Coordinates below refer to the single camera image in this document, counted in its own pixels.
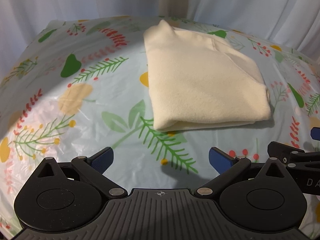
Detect cream knit cardigan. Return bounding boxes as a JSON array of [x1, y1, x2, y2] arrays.
[[143, 20, 271, 132]]

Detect floral plastic table cover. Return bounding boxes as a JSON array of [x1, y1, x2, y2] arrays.
[[1, 16, 319, 238]]

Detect white sheer curtain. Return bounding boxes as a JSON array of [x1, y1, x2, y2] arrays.
[[1, 0, 319, 76]]

